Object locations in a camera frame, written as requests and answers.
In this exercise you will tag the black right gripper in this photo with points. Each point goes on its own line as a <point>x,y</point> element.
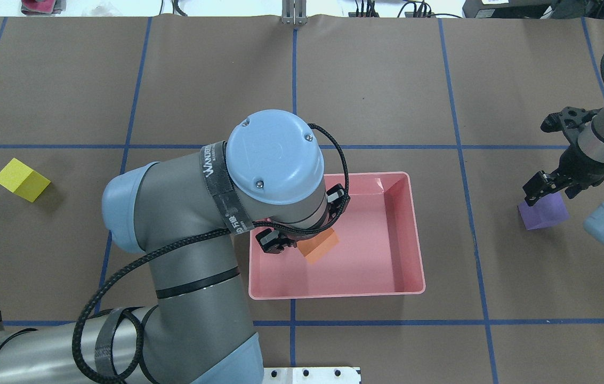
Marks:
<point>584,166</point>

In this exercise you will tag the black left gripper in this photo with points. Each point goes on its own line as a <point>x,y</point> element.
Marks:
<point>271,240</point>

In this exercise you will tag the purple foam block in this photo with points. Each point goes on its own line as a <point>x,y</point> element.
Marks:
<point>547,212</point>

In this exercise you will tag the orange foam block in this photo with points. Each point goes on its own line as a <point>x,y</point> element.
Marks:
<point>315,248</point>

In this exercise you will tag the yellow foam block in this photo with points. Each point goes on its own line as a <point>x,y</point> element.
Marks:
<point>22,180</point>

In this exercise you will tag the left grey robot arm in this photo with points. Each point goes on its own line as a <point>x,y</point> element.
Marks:
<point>178,313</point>

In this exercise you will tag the pink plastic bin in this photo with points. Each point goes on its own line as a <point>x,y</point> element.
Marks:
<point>377,250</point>

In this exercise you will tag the black pink pouch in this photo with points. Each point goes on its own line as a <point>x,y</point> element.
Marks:
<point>46,7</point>

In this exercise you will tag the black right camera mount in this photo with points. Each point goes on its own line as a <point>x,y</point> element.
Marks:
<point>570,121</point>

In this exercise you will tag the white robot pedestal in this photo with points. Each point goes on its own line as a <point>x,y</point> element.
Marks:
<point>317,374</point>

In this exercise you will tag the aluminium frame post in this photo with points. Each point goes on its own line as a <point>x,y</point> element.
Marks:
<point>294,12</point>

